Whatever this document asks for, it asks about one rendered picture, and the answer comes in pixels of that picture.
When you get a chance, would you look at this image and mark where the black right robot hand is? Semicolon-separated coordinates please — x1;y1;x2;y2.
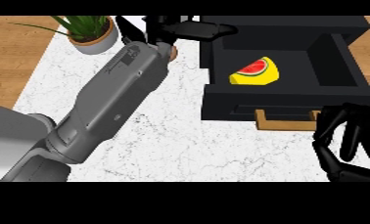
311;102;370;183

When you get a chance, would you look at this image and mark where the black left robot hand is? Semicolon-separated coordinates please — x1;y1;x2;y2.
114;15;238;45

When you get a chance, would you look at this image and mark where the brown cup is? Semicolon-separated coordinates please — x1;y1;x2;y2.
167;45;180;63

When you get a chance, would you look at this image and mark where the black open drawer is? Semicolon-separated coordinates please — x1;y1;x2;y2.
201;33;370;89

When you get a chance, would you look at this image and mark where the yellow watermelon slice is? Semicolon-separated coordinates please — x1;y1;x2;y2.
228;56;281;87

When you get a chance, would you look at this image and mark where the black cabinet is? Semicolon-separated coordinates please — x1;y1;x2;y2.
200;15;370;52

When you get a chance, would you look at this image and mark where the green plant in grey pot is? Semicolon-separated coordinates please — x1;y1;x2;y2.
9;15;121;56

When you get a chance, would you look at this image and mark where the black drawer front wooden handle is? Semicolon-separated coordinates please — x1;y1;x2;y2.
201;85;370;132

